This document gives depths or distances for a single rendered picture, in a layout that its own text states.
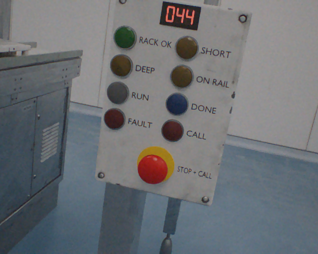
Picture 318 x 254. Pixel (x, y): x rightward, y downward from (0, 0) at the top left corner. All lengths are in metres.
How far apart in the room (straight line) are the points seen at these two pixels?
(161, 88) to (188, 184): 0.13
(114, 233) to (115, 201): 0.06
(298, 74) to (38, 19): 2.94
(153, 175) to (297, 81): 3.65
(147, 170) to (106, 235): 0.20
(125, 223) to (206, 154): 0.21
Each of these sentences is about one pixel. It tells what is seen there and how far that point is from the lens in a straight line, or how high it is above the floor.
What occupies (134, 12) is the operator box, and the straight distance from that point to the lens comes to 0.49.
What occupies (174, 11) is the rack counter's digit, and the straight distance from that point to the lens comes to 0.48.
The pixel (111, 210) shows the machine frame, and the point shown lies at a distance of 0.63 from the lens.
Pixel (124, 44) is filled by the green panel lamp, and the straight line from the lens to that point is 0.49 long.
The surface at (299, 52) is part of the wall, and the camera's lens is 4.06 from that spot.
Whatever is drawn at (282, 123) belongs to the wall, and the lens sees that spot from 4.14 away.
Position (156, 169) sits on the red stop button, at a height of 0.97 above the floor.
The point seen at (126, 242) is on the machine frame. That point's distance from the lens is 0.65.
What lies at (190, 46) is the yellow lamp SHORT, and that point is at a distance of 0.47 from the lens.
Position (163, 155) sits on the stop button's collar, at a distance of 0.50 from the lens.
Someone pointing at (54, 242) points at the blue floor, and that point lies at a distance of 2.06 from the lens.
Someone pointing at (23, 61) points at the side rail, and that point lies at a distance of 1.57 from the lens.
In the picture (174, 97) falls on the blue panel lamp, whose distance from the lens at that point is 0.48.
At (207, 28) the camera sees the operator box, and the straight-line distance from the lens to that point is 0.47.
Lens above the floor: 1.15
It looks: 16 degrees down
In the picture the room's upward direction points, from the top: 9 degrees clockwise
